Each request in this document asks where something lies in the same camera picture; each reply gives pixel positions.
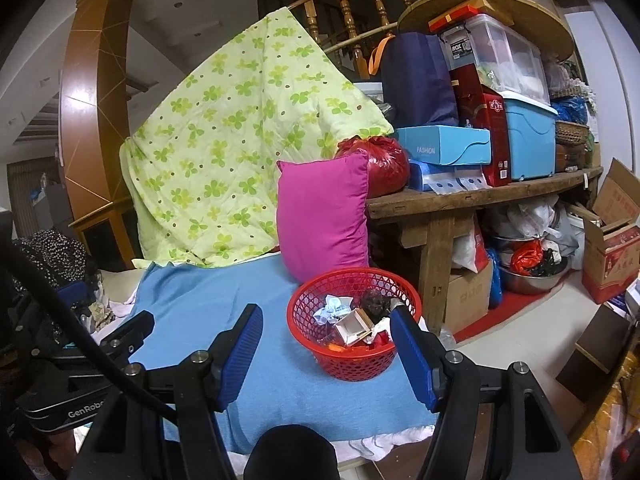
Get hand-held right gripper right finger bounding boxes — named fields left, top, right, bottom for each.
left=390, top=306, right=583, bottom=480

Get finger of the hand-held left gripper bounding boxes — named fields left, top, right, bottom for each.
left=50, top=280, right=98, bottom=311
left=97, top=310, right=156, bottom=366

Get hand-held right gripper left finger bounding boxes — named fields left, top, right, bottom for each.
left=75, top=304, right=265, bottom=480

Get grey wrapper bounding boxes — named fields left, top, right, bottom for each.
left=360, top=287, right=401, bottom=321

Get orange carton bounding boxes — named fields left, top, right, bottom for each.
left=332, top=307, right=376, bottom=347

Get red mesh basket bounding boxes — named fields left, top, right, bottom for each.
left=286, top=267, right=423, bottom=382

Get white blue tissue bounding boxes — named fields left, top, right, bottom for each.
left=314, top=294, right=353, bottom=326

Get beige printed cloth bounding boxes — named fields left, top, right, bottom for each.
left=90, top=305, right=116, bottom=331

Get black white-dotted garment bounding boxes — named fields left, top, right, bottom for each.
left=15, top=229, right=93, bottom=291

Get cream cushion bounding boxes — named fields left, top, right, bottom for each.
left=97, top=265, right=148, bottom=306

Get blue blanket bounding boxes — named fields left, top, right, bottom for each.
left=127, top=252, right=441, bottom=453

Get closed cardboard box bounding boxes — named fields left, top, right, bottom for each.
left=442, top=260, right=495, bottom=333

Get white sheet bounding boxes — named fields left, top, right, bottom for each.
left=102, top=287, right=441, bottom=466

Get grey cabinet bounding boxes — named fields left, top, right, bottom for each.
left=30, top=175, right=68, bottom=231

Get red floor mat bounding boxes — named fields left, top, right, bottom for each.
left=452, top=282, right=561, bottom=343

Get wooden lattice panel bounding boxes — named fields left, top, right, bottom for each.
left=7, top=157, right=61, bottom=241

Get blue plastic bag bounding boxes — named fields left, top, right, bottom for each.
left=487, top=247, right=503, bottom=308

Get white red plastic bag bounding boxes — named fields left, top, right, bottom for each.
left=450, top=220, right=491, bottom=273

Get metal basin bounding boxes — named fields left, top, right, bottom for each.
left=487, top=232, right=573, bottom=295

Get orange red plastic bag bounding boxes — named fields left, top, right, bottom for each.
left=510, top=240, right=545, bottom=273

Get magenta pillow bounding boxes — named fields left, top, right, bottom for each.
left=276, top=152, right=372, bottom=283

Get brown wooden pillar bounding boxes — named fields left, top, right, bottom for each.
left=59, top=0, right=140, bottom=223

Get blue white flat pack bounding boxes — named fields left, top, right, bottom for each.
left=407, top=160, right=491, bottom=195

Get shiny red plastic bag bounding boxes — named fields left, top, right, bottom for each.
left=334, top=135, right=412, bottom=200

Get yellow patterned bag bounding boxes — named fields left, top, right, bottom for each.
left=585, top=360, right=640, bottom=480

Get green clover print quilt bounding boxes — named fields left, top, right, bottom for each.
left=119, top=7, right=396, bottom=268

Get light blue shoe box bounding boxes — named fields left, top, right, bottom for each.
left=395, top=125, right=493, bottom=167

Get open cardboard box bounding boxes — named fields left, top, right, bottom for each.
left=581, top=157, right=640, bottom=305

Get dark red gift box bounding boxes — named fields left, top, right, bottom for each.
left=449, top=65, right=512, bottom=188

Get blue plastic storage bin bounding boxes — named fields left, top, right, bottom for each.
left=500, top=91, right=559, bottom=182

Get wicker basket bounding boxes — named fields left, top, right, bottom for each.
left=555, top=120, right=591, bottom=146

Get clear plastic storage box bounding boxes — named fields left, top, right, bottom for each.
left=437, top=12, right=551, bottom=106

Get red yellow flat box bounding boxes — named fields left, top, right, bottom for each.
left=428, top=2, right=493, bottom=33

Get wooden stair railing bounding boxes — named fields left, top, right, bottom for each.
left=287, top=0, right=481, bottom=81

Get round wooden tabletop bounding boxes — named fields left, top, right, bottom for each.
left=397, top=0, right=576, bottom=61

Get black cable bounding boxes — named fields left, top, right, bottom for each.
left=0, top=237, right=176, bottom=426

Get navy bag orange handles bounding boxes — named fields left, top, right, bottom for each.
left=368, top=32, right=460, bottom=128

